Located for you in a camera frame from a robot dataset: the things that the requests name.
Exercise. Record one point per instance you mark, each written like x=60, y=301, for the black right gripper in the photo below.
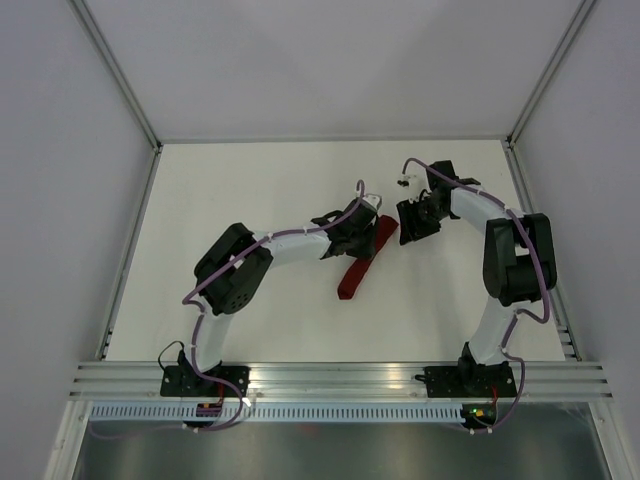
x=406, y=215

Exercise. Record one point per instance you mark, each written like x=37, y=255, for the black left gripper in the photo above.
x=369, y=247

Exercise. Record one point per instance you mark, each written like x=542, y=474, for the dark red cloth napkin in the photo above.
x=357, y=271

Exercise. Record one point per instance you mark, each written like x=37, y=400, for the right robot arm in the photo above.
x=518, y=272

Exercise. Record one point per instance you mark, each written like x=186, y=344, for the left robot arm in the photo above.
x=230, y=273

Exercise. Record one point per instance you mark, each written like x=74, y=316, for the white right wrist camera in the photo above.
x=410, y=181

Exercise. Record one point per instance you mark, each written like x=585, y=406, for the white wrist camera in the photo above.
x=372, y=202
x=410, y=181

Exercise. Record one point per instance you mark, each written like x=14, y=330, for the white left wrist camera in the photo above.
x=372, y=202

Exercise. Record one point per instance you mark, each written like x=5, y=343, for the aluminium frame back rail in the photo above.
x=331, y=139

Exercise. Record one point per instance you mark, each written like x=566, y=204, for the aluminium frame rail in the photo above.
x=331, y=139
x=557, y=301
x=137, y=217

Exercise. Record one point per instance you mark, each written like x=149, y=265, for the aluminium frame right side rail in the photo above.
x=557, y=301

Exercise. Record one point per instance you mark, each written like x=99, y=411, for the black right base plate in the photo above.
x=483, y=382

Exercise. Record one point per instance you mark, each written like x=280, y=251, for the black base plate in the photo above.
x=182, y=381
x=483, y=382

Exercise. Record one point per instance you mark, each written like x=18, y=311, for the aluminium frame left side rail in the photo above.
x=137, y=217

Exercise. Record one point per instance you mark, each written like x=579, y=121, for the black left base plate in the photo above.
x=182, y=381

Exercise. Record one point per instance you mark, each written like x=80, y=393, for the aluminium frame right post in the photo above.
x=568, y=38

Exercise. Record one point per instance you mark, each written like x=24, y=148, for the aluminium frame post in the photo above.
x=99, y=42
x=568, y=38

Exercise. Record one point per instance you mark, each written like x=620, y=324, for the white slotted cable duct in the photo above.
x=449, y=413

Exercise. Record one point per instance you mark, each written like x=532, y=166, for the aluminium front mounting rail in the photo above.
x=561, y=381

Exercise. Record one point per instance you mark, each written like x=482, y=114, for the aluminium frame left post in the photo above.
x=99, y=42

